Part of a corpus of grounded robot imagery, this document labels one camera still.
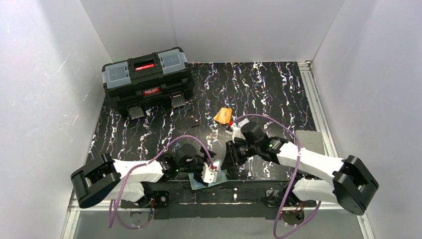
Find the mint green card holder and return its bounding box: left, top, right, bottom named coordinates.
left=188, top=168, right=227, bottom=190

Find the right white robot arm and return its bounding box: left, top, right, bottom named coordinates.
left=221, top=121, right=379, bottom=216

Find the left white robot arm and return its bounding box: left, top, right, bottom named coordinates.
left=70, top=144, right=221, bottom=209

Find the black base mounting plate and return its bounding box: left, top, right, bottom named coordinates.
left=120, top=180, right=288, bottom=220

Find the black toolbox with grey lids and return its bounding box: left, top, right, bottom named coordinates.
left=102, top=47, right=195, bottom=120

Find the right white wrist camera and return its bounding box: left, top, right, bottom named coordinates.
left=225, top=119, right=249, bottom=142

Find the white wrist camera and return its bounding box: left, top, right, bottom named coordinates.
left=225, top=119, right=249, bottom=142
left=201, top=160, right=223, bottom=184

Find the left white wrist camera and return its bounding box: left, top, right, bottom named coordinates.
left=201, top=160, right=223, bottom=184

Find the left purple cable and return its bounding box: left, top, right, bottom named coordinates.
left=108, top=134, right=216, bottom=230

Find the purple cable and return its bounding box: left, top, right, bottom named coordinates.
left=229, top=114, right=322, bottom=239
left=108, top=134, right=216, bottom=230

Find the aluminium frame rail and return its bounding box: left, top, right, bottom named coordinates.
left=298, top=61, right=345, bottom=180

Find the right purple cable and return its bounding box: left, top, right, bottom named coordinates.
left=229, top=114, right=322, bottom=239

